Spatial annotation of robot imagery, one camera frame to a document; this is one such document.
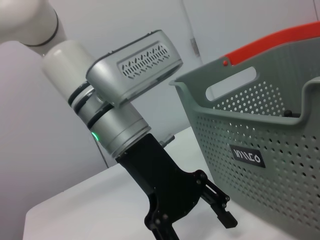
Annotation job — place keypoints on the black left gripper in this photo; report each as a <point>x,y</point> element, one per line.
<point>165,185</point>

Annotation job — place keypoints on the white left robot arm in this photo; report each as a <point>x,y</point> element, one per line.
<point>62,70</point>

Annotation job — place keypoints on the grey perforated storage bin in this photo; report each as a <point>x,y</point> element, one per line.
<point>250,187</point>

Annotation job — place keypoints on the metal door hinge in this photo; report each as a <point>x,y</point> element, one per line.
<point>194,46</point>

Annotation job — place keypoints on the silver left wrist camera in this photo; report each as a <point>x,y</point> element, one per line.
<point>135,65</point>

